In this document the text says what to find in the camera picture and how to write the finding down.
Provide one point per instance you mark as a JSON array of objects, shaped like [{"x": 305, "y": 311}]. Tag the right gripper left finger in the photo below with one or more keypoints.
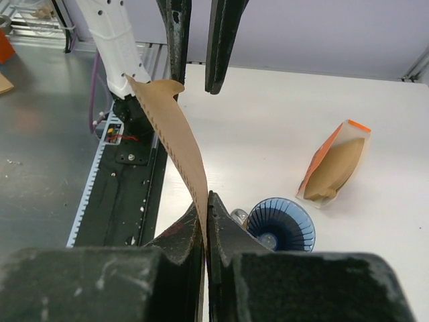
[{"x": 160, "y": 281}]

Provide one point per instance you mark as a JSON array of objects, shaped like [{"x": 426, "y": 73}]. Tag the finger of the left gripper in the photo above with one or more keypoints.
[
  {"x": 176, "y": 16},
  {"x": 225, "y": 17}
]

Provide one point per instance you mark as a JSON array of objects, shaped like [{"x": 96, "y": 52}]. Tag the black mounting base plate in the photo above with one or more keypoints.
[{"x": 124, "y": 202}]

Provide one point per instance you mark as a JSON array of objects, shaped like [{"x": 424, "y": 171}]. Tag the glass coffee carafe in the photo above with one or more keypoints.
[{"x": 241, "y": 217}]

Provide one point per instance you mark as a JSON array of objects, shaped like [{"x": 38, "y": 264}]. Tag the brown paper coffee filter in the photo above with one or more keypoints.
[{"x": 167, "y": 119}]

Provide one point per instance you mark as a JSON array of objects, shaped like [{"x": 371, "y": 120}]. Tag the right aluminium corner post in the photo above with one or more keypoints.
[{"x": 417, "y": 70}]

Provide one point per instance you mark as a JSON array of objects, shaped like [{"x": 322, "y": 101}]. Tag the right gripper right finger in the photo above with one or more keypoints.
[{"x": 248, "y": 282}]

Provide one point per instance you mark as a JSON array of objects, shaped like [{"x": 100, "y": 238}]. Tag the aluminium frame rail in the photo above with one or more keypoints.
[{"x": 155, "y": 59}]

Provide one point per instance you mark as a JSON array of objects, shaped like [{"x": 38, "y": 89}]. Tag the orange coffee filter box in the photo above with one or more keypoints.
[{"x": 334, "y": 164}]

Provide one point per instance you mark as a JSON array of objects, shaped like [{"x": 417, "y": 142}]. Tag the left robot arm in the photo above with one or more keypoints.
[{"x": 110, "y": 27}]

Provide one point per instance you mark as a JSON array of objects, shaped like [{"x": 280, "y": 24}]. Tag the grey slotted cable duct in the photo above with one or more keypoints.
[{"x": 112, "y": 119}]

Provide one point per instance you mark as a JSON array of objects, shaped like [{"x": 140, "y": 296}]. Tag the orange box outside cell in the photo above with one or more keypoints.
[{"x": 6, "y": 49}]

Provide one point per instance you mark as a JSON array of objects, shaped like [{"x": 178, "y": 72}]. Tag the blue glass dripper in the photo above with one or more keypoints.
[{"x": 280, "y": 224}]

